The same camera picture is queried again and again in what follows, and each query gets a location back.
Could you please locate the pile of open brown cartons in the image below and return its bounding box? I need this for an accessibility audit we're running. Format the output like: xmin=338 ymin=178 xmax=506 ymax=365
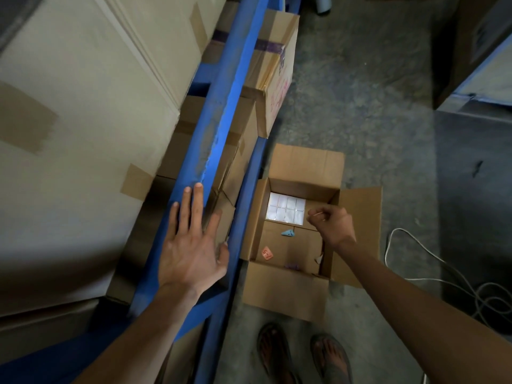
xmin=434 ymin=0 xmax=512 ymax=109

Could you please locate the person's right sandalled foot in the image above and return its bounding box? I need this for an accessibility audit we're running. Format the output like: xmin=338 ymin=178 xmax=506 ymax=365
xmin=309 ymin=333 xmax=354 ymax=384

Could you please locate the person's left forearm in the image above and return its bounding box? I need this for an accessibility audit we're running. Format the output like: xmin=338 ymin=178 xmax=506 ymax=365
xmin=74 ymin=284 xmax=199 ymax=384

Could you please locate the black floor platform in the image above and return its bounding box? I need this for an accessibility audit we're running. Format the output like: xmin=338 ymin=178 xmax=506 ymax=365
xmin=434 ymin=47 xmax=512 ymax=329

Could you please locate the white cable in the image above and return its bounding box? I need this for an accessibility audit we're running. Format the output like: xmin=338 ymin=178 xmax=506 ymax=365
xmin=383 ymin=227 xmax=512 ymax=321

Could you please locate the person's sandalled foot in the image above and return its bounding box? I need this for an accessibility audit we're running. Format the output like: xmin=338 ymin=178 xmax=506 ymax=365
xmin=257 ymin=322 xmax=301 ymax=384
xmin=309 ymin=333 xmax=354 ymax=384

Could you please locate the small open cardboard box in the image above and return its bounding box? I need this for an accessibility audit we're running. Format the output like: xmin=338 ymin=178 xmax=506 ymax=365
xmin=239 ymin=143 xmax=383 ymax=324

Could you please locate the person's right forearm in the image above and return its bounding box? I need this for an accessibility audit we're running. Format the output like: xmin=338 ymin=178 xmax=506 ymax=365
xmin=332 ymin=239 xmax=512 ymax=384

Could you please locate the person's left hand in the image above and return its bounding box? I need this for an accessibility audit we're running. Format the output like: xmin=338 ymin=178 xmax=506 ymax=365
xmin=158 ymin=182 xmax=230 ymax=301

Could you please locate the pack of white packets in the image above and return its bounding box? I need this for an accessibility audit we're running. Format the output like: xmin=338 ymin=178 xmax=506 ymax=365
xmin=266 ymin=191 xmax=307 ymax=226

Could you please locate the blue metal shelf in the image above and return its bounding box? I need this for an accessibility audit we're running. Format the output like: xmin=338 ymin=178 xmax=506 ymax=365
xmin=0 ymin=0 xmax=303 ymax=384

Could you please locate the purple taped printed cardboard box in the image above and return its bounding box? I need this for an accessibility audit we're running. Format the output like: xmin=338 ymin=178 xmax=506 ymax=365
xmin=203 ymin=0 xmax=300 ymax=139

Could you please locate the person's left sandalled foot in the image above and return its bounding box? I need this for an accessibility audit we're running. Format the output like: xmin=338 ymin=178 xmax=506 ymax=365
xmin=257 ymin=322 xmax=301 ymax=384

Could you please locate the person's right hand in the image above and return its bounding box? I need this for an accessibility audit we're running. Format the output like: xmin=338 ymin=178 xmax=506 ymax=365
xmin=307 ymin=203 xmax=357 ymax=253

